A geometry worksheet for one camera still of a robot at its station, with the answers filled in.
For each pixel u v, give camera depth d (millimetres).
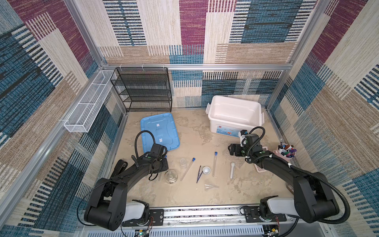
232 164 894
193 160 935
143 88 1082
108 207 415
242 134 824
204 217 757
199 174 871
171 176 811
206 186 827
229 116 1145
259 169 638
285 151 850
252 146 687
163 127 1093
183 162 853
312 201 422
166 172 836
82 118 915
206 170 871
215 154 964
